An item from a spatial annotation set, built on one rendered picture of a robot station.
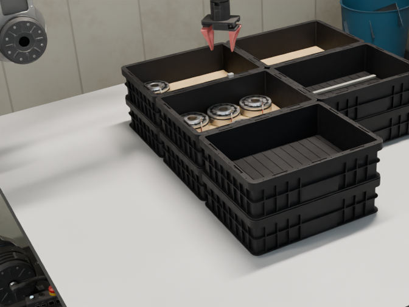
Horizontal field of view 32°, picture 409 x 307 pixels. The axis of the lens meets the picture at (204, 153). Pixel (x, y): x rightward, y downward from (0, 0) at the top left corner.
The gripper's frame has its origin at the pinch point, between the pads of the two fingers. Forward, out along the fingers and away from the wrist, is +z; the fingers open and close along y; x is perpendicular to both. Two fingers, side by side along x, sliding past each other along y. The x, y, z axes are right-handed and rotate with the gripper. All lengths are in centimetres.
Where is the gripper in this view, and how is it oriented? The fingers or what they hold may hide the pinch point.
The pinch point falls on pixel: (222, 47)
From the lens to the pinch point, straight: 216.0
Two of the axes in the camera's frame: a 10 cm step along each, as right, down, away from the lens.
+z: 0.6, 8.7, 4.8
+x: -3.2, 4.7, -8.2
